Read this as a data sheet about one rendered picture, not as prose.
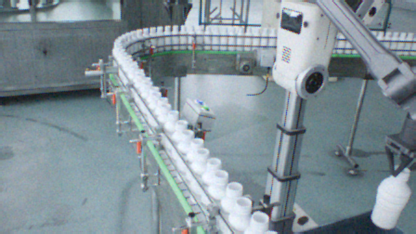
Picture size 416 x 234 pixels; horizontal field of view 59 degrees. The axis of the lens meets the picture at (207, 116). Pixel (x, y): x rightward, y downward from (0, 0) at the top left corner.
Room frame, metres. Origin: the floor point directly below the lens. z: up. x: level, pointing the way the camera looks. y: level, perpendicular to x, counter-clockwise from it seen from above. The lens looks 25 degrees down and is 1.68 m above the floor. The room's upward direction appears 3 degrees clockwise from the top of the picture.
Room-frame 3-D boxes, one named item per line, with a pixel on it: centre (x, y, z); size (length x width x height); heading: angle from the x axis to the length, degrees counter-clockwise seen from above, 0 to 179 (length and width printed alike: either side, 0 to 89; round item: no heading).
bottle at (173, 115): (1.14, 0.12, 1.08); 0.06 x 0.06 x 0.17
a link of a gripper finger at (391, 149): (0.76, -0.47, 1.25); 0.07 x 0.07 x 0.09; 24
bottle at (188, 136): (0.99, 0.06, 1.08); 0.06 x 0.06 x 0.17
